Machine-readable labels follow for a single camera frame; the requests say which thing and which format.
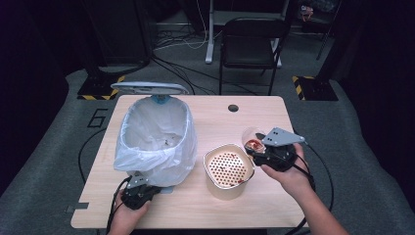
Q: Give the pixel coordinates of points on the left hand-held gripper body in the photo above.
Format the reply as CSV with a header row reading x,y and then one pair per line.
x,y
137,194

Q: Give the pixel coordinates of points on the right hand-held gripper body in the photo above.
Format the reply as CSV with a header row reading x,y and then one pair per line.
x,y
277,156

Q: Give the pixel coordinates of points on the white plastic bin liner bag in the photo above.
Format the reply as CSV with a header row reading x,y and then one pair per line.
x,y
156,163

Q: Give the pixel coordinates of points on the beige container with perforated strainer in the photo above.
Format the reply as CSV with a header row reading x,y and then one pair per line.
x,y
228,182

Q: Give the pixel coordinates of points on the grey-blue lidded trash bin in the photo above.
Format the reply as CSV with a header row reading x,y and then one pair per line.
x,y
150,88

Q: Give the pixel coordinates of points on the person's left hand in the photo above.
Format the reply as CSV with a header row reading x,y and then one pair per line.
x,y
129,215

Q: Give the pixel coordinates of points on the person's right hand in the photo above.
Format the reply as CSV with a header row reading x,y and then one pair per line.
x,y
290,179

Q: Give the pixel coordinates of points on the black folding chair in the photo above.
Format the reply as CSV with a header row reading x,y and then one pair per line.
x,y
251,49

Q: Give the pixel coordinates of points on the black base plate with hazard stripes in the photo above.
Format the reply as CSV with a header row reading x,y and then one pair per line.
x,y
94,89
314,89

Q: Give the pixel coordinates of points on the white desk frame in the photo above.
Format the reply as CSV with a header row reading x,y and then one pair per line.
x,y
209,39

